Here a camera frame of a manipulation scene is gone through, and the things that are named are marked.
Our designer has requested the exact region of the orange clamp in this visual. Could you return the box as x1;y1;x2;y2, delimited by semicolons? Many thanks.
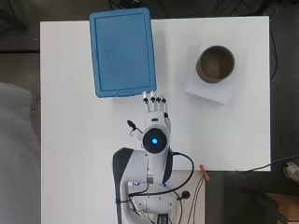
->
199;164;210;182

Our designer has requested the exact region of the wooden perforated board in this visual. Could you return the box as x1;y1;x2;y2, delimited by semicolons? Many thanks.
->
264;192;299;224

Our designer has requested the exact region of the brown round tub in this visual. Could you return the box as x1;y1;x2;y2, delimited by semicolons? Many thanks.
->
195;45;236;84

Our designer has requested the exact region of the thin black hanging cable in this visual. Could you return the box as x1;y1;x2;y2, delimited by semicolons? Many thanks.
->
268;6;278;82

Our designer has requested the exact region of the person's foot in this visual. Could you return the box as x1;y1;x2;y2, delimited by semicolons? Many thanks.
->
282;161;299;185

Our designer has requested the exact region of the blue plastic box lid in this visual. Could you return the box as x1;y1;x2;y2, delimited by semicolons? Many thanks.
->
89;7;158;99

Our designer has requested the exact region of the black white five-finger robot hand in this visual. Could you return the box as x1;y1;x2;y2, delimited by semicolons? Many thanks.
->
126;91;172;140

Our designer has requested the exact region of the black cable with round plug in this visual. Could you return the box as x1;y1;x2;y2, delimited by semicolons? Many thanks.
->
169;189;192;224

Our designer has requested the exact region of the thin red black cable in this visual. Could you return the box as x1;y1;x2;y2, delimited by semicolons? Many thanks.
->
186;176;207;224

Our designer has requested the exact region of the thick black looping cable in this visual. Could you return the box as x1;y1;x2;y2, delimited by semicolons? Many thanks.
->
115;151;195;203

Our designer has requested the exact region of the grey fabric cover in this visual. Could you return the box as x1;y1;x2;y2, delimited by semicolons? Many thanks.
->
0;81;42;224

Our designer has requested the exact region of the long black floor cable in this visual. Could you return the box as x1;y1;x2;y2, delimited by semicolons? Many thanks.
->
235;154;299;174

